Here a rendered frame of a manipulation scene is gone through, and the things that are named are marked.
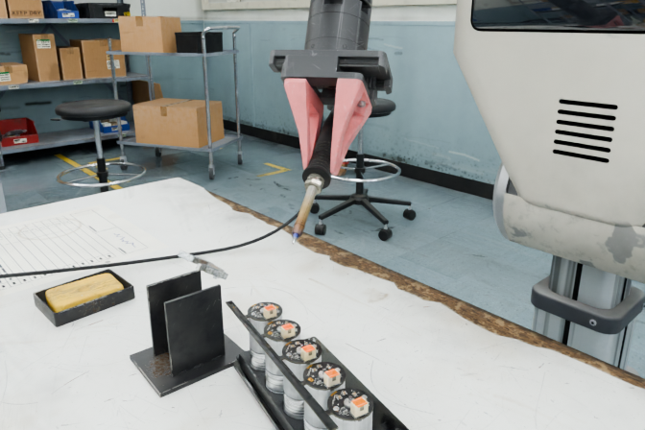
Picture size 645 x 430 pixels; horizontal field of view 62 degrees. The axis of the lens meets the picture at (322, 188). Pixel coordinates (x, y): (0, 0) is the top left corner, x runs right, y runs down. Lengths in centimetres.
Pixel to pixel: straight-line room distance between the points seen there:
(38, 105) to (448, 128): 322
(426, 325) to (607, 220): 24
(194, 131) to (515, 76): 313
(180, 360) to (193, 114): 325
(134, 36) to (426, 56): 187
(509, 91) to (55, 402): 54
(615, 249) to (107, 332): 51
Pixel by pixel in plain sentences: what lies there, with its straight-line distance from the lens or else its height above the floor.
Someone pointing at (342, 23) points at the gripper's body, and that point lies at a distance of 48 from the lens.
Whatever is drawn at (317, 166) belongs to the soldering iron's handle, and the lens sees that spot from 45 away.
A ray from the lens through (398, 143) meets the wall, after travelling 366.
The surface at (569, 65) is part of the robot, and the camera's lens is 63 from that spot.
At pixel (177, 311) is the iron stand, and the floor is 81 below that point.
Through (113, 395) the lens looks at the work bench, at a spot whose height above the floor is 75.
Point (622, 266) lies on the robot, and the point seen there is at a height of 76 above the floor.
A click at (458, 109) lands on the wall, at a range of 335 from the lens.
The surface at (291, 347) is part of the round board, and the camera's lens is 36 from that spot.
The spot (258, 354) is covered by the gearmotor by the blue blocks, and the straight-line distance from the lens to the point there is 40.
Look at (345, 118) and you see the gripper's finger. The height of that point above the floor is 93.
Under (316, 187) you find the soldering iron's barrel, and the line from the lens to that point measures 44.
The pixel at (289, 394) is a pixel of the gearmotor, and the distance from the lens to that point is 36.
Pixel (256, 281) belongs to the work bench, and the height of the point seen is 75.
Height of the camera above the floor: 101
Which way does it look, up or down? 17 degrees down
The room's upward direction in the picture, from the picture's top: straight up
